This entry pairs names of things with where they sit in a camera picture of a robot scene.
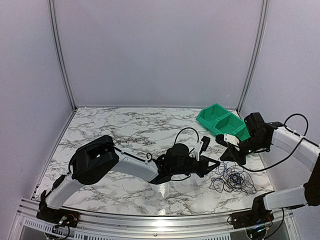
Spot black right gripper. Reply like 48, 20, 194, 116
219, 134, 268, 166

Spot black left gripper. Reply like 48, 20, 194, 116
171, 156, 221, 179

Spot black cable bundle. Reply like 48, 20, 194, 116
209, 159, 257, 195

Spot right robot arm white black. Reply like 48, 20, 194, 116
215, 112, 320, 229

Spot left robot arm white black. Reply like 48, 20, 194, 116
36, 135, 220, 227

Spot green three-compartment plastic bin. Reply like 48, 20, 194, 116
196, 103, 250, 141

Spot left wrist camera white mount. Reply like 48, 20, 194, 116
191, 136, 211, 162

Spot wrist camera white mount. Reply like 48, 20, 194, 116
191, 136, 211, 162
215, 133, 240, 147

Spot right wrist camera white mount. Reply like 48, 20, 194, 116
215, 133, 240, 147

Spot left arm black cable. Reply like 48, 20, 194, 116
174, 127, 201, 157

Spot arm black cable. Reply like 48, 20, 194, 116
174, 127, 201, 157
229, 113, 310, 173

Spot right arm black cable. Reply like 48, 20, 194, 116
229, 113, 310, 173

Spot right aluminium frame post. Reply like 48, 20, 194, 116
236, 0, 270, 115

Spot aluminium frame post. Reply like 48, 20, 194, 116
47, 0, 78, 112
236, 0, 270, 115

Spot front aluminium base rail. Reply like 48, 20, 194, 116
8, 199, 300, 240

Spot left aluminium frame post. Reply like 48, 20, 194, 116
47, 0, 78, 112

